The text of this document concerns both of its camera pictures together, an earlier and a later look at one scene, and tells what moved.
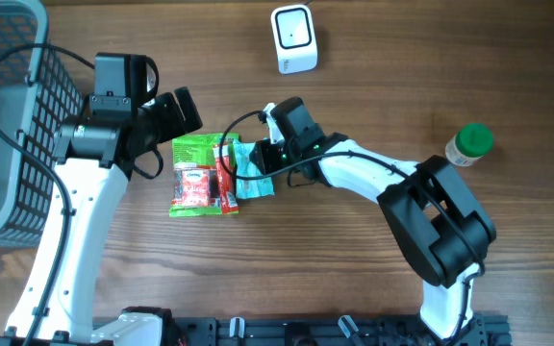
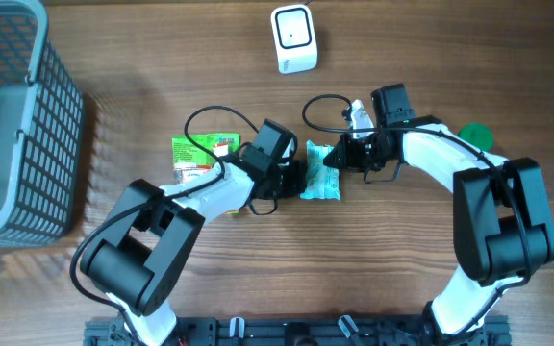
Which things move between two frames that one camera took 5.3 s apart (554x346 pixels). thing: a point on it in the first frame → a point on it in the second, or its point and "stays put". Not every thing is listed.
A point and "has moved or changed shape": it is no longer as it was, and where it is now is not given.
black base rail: [321, 331] stays put
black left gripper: [175, 124] → [298, 169]
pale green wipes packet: [245, 165] has moved or changed shape
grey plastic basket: [20, 89] stays put
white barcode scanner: [294, 37] stays put
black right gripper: [269, 162] → [349, 161]
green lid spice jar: [470, 142] stays put
